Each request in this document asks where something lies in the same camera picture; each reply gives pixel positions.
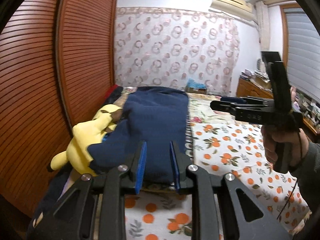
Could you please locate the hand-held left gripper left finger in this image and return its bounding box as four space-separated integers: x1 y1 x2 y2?
27 141 148 240

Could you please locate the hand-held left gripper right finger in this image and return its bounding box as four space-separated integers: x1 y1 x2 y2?
169 141 292 240

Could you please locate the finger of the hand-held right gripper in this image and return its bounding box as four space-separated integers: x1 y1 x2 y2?
220 95 273 105
210 100 240 113

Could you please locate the navy printed t-shirt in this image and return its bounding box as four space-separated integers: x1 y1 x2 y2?
91 86 189 184

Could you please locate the person's right forearm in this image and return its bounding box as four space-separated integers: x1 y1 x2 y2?
292 140 320 220

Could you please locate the person's right hand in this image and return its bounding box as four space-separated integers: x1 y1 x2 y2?
261 124 310 170

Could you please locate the wooden sideboard cabinet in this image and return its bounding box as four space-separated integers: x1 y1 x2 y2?
236 77 320 140

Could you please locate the open cardboard box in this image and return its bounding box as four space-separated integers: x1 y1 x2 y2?
251 71 272 89

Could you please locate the cardboard box with blue cloth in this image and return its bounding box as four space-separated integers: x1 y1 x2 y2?
185 78 208 92

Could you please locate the orange fruit print bed sheet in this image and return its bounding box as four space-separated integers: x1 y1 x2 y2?
124 122 313 240

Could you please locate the grey window blind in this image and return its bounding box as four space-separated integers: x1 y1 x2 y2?
285 7 320 95

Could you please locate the yellow plush toy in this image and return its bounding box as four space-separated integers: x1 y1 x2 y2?
47 104 124 177

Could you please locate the beige window curtain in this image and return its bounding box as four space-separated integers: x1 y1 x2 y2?
255 1 269 52

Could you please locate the red cloth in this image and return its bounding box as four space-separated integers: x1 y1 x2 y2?
107 84 123 95

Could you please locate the brown louvered wooden wardrobe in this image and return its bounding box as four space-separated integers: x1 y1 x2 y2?
0 0 119 220

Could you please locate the ring-patterned sheer curtain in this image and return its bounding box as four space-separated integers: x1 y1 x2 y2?
114 6 240 95

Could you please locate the beige wall air conditioner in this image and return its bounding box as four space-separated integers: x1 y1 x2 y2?
209 0 257 22

